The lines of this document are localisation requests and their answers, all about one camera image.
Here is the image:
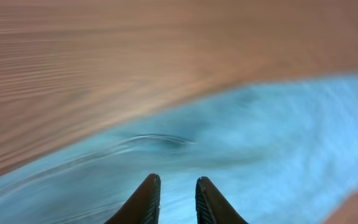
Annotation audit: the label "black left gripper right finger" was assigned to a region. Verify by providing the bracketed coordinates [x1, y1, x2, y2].
[195, 177, 248, 224]

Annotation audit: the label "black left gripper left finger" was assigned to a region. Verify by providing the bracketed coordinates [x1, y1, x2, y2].
[104, 174, 161, 224]

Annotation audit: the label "blue denim jeans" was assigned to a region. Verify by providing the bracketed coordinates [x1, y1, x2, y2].
[0, 74, 358, 223]

